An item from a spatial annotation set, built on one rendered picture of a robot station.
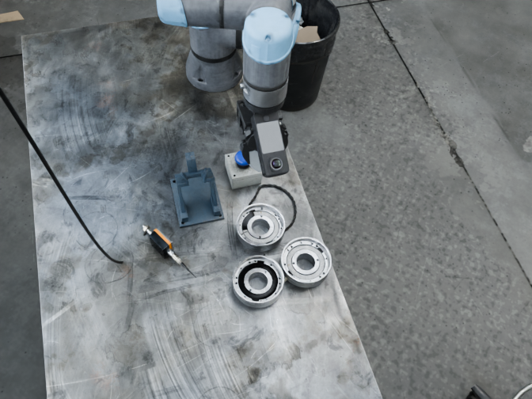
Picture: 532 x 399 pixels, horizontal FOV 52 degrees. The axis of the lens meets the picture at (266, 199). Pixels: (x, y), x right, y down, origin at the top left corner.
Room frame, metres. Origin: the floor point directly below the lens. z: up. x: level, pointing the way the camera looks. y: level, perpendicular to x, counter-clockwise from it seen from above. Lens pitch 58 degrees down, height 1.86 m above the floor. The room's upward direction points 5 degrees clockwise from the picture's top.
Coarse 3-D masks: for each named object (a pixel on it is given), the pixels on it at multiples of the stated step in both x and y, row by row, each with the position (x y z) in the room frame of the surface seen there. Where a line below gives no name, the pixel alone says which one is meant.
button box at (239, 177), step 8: (232, 160) 0.73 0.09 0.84; (232, 168) 0.71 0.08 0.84; (240, 168) 0.71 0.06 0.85; (248, 168) 0.71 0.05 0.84; (232, 176) 0.69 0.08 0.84; (240, 176) 0.69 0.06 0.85; (248, 176) 0.69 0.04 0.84; (256, 176) 0.70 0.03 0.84; (232, 184) 0.68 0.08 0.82; (240, 184) 0.69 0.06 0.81; (248, 184) 0.69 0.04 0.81
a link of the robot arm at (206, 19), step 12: (168, 0) 0.72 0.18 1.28; (180, 0) 0.72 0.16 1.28; (192, 0) 0.72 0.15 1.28; (204, 0) 0.72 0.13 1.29; (216, 0) 0.72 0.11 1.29; (168, 12) 0.71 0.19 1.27; (180, 12) 0.71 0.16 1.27; (192, 12) 0.71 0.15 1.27; (204, 12) 0.71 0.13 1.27; (216, 12) 0.71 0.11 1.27; (168, 24) 0.72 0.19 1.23; (180, 24) 0.71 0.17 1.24; (192, 24) 0.71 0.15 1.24; (204, 24) 0.71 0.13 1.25; (216, 24) 0.71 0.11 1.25
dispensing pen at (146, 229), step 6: (144, 228) 0.55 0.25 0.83; (150, 234) 0.52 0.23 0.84; (156, 234) 0.53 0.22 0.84; (150, 240) 0.52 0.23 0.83; (156, 240) 0.51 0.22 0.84; (162, 240) 0.51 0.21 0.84; (156, 246) 0.51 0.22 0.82; (162, 246) 0.50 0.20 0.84; (168, 246) 0.50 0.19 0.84; (162, 252) 0.49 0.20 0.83; (168, 252) 0.50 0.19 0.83; (174, 252) 0.50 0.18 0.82; (174, 258) 0.48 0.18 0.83
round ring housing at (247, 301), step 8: (248, 256) 0.49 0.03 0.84; (256, 256) 0.50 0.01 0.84; (264, 256) 0.50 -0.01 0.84; (240, 264) 0.48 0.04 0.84; (272, 264) 0.49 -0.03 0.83; (248, 272) 0.46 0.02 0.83; (256, 272) 0.47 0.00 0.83; (264, 272) 0.47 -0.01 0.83; (280, 272) 0.47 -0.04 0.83; (232, 280) 0.44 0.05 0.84; (248, 280) 0.45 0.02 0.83; (264, 280) 0.46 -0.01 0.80; (280, 280) 0.45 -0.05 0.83; (248, 288) 0.43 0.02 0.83; (264, 288) 0.43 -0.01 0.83; (280, 288) 0.43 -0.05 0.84; (240, 296) 0.41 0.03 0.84; (272, 296) 0.42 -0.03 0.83; (248, 304) 0.40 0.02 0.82; (256, 304) 0.40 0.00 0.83; (264, 304) 0.40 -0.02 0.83
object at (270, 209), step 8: (248, 208) 0.61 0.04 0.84; (256, 208) 0.62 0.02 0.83; (264, 208) 0.62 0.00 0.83; (272, 208) 0.62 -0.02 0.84; (240, 216) 0.59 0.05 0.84; (256, 216) 0.60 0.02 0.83; (264, 216) 0.60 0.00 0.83; (280, 216) 0.60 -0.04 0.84; (248, 224) 0.58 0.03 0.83; (256, 224) 0.59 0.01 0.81; (264, 224) 0.59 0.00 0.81; (272, 224) 0.58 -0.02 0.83; (280, 224) 0.59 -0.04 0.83; (240, 232) 0.56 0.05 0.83; (272, 232) 0.57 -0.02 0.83; (280, 232) 0.57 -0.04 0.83; (240, 240) 0.54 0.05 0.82; (248, 240) 0.54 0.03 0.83; (272, 240) 0.54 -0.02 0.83; (280, 240) 0.55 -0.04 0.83; (248, 248) 0.53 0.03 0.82; (256, 248) 0.52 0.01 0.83; (264, 248) 0.52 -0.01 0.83; (272, 248) 0.53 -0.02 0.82
